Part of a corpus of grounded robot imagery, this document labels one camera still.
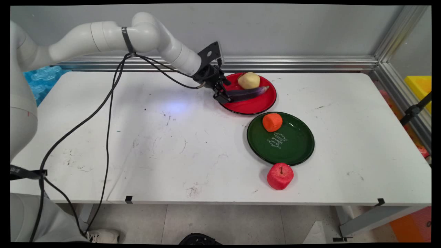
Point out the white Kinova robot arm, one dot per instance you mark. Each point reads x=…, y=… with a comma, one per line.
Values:
x=103, y=36

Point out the horizontal aluminium frame rail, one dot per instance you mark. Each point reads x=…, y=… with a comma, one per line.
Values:
x=275, y=63

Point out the orange box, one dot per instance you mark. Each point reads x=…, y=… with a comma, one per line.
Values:
x=411, y=225

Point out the upright aluminium frame post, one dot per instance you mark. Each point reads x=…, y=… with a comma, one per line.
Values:
x=399, y=32

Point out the yellow plastic bin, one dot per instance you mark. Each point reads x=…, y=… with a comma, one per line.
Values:
x=420, y=88

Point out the blue patterned sheet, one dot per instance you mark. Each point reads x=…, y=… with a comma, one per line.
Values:
x=43, y=81

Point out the orange carrot chunk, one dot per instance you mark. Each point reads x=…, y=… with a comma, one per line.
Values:
x=272, y=122

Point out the side aluminium frame rail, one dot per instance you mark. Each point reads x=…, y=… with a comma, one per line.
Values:
x=399, y=100

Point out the green enamel plate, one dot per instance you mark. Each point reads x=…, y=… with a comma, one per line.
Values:
x=293, y=144

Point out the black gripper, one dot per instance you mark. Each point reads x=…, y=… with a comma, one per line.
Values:
x=208, y=75

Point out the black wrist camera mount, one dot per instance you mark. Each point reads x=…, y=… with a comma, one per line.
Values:
x=209, y=53

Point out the yellow potato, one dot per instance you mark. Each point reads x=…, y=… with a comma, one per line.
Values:
x=248, y=80

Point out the black round floor object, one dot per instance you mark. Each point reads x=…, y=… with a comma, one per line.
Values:
x=200, y=239

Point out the purple eggplant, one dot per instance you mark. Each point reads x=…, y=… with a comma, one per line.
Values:
x=246, y=93

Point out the black tape marker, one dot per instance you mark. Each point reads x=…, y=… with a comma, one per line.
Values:
x=380, y=202
x=129, y=199

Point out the red apple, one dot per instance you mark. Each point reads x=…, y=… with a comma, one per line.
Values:
x=279, y=176

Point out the grey table leg brace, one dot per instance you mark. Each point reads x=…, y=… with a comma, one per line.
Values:
x=375, y=218

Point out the white shoe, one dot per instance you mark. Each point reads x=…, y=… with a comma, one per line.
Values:
x=103, y=236

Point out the red enamel plate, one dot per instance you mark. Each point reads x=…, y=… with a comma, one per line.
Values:
x=253, y=105

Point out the grey trouser leg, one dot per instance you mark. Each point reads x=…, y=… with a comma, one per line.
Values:
x=44, y=220

